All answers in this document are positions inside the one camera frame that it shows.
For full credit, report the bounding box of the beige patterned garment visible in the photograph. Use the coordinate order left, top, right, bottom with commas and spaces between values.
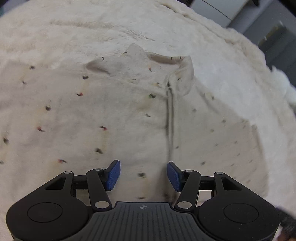
1, 44, 268, 225

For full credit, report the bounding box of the white plush toy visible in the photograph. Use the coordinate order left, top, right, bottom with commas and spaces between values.
271, 66, 295, 112

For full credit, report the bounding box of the cream fluffy blanket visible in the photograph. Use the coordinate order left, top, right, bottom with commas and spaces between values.
1, 1, 295, 212

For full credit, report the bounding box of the grey padded headboard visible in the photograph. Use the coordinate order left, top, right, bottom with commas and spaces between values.
228, 0, 295, 86

